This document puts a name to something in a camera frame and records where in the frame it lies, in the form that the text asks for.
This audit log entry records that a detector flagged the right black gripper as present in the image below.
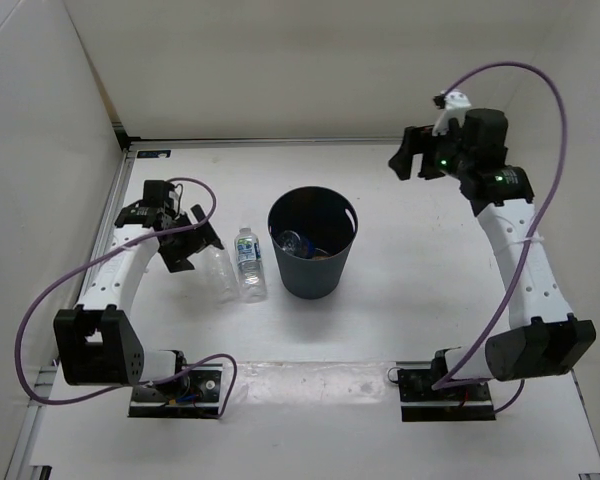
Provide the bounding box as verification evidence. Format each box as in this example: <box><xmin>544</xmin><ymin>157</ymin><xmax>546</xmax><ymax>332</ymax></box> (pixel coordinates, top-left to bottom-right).
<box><xmin>388</xmin><ymin>121</ymin><xmax>473</xmax><ymax>182</ymax></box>

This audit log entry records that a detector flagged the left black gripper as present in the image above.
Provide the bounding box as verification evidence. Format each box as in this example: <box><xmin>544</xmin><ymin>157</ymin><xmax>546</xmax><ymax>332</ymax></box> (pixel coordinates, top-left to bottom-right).
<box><xmin>158</xmin><ymin>205</ymin><xmax>223</xmax><ymax>273</ymax></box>

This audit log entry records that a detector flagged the clear bottle blue label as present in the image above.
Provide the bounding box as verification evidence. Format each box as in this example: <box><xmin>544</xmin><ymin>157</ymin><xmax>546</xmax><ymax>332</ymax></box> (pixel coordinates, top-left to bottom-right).
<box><xmin>276</xmin><ymin>230</ymin><xmax>316</xmax><ymax>259</ymax></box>

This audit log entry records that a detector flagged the orange plastic bottle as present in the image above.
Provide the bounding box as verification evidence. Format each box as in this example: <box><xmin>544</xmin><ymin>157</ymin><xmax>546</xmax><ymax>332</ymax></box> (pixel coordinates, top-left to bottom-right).
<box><xmin>311</xmin><ymin>248</ymin><xmax>332</xmax><ymax>260</ymax></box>

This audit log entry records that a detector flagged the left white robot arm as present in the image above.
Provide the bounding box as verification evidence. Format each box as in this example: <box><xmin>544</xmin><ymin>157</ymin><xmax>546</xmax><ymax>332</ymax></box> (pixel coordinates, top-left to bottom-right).
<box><xmin>53</xmin><ymin>179</ymin><xmax>221</xmax><ymax>400</ymax></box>

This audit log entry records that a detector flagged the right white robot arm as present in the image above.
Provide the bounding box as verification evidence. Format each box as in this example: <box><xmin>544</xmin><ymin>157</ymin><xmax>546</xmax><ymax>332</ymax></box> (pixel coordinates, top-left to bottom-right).
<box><xmin>388</xmin><ymin>108</ymin><xmax>596</xmax><ymax>400</ymax></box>

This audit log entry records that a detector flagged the dark grey plastic bin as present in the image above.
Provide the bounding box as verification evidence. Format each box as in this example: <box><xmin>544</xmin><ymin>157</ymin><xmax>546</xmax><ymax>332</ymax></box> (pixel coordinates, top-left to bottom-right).
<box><xmin>267</xmin><ymin>186</ymin><xmax>359</xmax><ymax>300</ymax></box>

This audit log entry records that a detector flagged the clear unlabelled plastic bottle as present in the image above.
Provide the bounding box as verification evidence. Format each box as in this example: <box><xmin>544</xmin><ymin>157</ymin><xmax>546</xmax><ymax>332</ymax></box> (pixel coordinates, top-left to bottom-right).
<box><xmin>206</xmin><ymin>246</ymin><xmax>239</xmax><ymax>303</ymax></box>

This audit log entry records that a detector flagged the clear bottle green label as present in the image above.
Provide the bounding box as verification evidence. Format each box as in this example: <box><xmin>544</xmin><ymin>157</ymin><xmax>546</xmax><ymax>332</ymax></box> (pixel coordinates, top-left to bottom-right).
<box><xmin>234</xmin><ymin>226</ymin><xmax>267</xmax><ymax>303</ymax></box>

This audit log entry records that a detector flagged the left blue table sticker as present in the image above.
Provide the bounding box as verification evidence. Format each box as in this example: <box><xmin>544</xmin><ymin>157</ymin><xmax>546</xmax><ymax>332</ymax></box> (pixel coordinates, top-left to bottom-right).
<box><xmin>136</xmin><ymin>150</ymin><xmax>171</xmax><ymax>159</ymax></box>

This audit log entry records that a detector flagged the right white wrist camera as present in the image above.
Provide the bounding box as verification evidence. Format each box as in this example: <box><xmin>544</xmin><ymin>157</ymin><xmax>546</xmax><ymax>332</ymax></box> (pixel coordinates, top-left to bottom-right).
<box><xmin>432</xmin><ymin>89</ymin><xmax>472</xmax><ymax>136</ymax></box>

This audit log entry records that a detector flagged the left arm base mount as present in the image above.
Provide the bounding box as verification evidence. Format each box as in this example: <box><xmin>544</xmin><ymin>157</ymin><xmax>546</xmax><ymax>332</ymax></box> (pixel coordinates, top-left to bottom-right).
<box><xmin>127</xmin><ymin>363</ymin><xmax>224</xmax><ymax>419</ymax></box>

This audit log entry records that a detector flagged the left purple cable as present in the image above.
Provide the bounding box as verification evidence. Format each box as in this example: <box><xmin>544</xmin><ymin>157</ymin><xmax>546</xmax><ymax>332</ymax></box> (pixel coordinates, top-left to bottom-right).
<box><xmin>15</xmin><ymin>176</ymin><xmax>239</xmax><ymax>419</ymax></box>

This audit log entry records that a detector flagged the purple cable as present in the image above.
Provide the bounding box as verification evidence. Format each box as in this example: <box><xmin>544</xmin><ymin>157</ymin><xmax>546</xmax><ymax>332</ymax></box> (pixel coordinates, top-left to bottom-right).
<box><xmin>15</xmin><ymin>176</ymin><xmax>239</xmax><ymax>419</ymax></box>
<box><xmin>429</xmin><ymin>61</ymin><xmax>568</xmax><ymax>414</ymax></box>

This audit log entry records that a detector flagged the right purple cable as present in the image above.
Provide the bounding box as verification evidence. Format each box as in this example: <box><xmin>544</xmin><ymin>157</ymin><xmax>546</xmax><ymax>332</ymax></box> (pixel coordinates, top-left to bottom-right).
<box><xmin>429</xmin><ymin>61</ymin><xmax>568</xmax><ymax>414</ymax></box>

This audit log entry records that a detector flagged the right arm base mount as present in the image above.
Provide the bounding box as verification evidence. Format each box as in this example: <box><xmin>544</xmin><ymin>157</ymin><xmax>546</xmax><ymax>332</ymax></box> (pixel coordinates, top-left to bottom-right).
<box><xmin>387</xmin><ymin>363</ymin><xmax>496</xmax><ymax>423</ymax></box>

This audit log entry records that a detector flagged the left aluminium frame rail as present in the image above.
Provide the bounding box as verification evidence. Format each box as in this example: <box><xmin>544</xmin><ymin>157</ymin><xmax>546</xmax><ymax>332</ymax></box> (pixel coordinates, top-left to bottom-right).
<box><xmin>4</xmin><ymin>147</ymin><xmax>131</xmax><ymax>479</ymax></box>

